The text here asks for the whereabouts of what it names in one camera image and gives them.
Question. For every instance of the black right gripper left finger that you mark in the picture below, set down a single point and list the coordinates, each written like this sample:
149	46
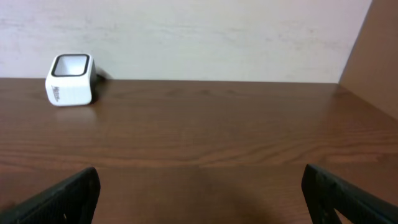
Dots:
72	200

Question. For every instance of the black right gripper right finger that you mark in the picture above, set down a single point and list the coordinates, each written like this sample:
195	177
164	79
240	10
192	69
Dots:
327	194

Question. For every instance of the white barcode scanner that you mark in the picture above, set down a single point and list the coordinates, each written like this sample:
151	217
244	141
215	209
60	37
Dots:
71	80

